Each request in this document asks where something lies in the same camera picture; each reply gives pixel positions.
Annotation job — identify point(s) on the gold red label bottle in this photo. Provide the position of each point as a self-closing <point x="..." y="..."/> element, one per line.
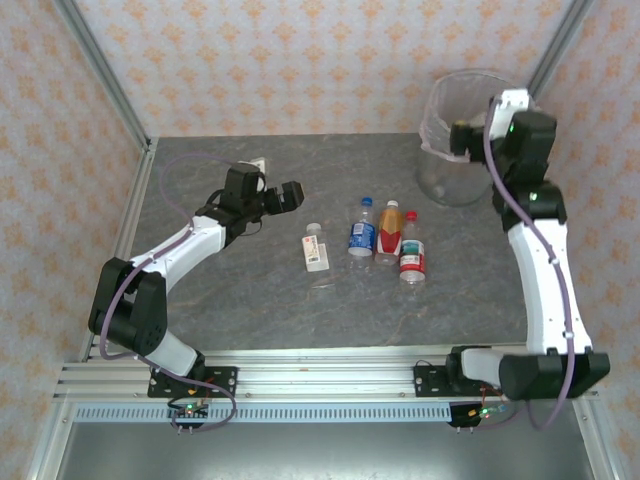
<point x="390" y="232"/>

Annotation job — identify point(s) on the red cap water bottle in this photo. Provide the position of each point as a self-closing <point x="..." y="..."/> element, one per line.
<point x="412" y="260"/>

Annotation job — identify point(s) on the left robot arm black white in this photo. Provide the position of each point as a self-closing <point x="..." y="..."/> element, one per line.
<point x="135" y="310"/>

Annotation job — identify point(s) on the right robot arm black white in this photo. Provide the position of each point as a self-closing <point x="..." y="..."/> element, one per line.
<point x="550" y="280"/>

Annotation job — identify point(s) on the grey mesh waste bin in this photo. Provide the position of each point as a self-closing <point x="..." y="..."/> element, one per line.
<point x="450" y="185"/>

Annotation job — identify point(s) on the white label square bottle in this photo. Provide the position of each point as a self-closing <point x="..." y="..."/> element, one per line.
<point x="315" y="252"/>

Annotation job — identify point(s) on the blue label blue cap bottle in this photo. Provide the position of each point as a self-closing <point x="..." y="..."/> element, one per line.
<point x="362" y="235"/>

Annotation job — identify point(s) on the small circuit board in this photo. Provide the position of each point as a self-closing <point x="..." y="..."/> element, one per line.
<point x="480" y="414"/>
<point x="190" y="411"/>

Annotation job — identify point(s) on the grey metal lower panel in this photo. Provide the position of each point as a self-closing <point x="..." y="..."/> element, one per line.
<point x="325" y="452"/>

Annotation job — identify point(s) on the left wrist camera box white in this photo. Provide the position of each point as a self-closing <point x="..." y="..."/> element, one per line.
<point x="256" y="163"/>

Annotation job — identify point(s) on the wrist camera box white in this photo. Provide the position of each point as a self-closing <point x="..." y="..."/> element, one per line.
<point x="256" y="163"/>
<point x="515" y="99"/>

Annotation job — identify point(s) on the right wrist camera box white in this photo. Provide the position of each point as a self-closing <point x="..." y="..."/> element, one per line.
<point x="515" y="99"/>

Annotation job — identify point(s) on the aluminium table side rail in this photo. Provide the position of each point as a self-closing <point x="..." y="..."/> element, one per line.
<point x="137" y="190"/>

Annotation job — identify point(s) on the aluminium frame post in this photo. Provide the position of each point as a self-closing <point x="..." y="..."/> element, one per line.
<point x="555" y="45"/>
<point x="107" y="75"/>

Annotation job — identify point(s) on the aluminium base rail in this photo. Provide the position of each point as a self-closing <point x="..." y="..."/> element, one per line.
<point x="325" y="375"/>

